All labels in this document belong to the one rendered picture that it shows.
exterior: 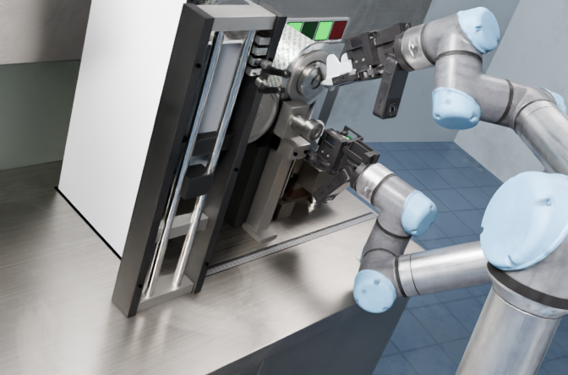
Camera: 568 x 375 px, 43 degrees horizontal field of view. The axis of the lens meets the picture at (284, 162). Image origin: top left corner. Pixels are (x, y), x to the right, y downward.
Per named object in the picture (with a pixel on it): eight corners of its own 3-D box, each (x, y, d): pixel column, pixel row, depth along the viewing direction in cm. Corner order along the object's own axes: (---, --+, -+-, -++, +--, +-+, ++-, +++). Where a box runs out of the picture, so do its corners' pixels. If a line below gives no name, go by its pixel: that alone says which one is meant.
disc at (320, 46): (272, 114, 140) (294, 44, 133) (270, 112, 141) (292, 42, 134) (322, 105, 151) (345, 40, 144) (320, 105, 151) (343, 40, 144)
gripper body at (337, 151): (344, 122, 151) (387, 153, 144) (330, 158, 155) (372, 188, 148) (319, 127, 145) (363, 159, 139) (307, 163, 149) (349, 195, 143)
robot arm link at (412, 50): (448, 64, 127) (423, 67, 121) (427, 69, 130) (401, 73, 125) (439, 22, 127) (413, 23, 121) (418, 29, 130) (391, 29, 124)
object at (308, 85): (310, 64, 137) (335, 64, 142) (303, 59, 138) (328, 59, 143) (297, 100, 140) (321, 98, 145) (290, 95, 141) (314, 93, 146)
